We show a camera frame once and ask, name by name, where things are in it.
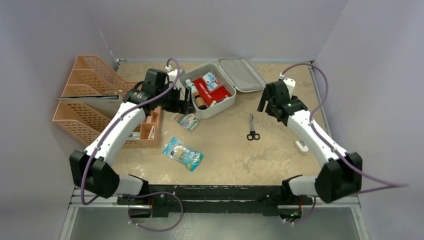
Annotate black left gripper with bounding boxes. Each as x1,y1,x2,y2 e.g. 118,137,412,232
156,84,195,115

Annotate colourful plaster box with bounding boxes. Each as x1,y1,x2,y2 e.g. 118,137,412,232
172,113,201,132

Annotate brown orange-capped bottle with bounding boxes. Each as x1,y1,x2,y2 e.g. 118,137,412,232
193,94,208,110

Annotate white green-label bottle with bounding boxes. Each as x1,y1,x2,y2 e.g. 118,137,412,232
185,79,198,95

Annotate black handled scissors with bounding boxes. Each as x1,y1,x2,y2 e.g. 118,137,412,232
246,113,261,141

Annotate red first aid pouch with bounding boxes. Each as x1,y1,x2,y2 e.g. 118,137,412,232
193,78,232,106

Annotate clear wipe packets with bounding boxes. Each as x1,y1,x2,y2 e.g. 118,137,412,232
201,72,223,92

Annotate blue cotton swab bag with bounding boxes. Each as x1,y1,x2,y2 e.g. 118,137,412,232
162,137,204,172

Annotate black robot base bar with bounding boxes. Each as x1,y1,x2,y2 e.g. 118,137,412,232
117,184,313,219

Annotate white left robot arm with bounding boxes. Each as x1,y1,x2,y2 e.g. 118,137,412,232
69,68,193,205

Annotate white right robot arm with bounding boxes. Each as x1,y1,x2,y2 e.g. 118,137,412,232
257,79,363,204

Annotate grey medicine kit box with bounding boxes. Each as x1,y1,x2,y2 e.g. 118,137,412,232
179,58,266,119

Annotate grey folder in rack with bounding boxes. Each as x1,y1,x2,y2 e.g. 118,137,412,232
56,94,123,119

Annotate orange plastic file rack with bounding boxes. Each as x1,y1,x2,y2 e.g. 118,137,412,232
53,54,164,149

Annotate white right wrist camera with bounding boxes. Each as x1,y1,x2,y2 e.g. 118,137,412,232
278,73,296,99

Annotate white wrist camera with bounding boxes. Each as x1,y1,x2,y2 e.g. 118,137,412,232
165,65,183,83
278,73,296,99

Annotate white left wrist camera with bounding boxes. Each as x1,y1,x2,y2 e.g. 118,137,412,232
165,65,183,83

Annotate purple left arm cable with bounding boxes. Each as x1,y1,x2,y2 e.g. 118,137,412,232
80,58,181,206

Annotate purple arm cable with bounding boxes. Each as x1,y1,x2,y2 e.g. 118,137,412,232
279,62,408,195
80,58,181,206

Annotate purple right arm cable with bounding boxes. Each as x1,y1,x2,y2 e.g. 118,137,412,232
279,62,408,195

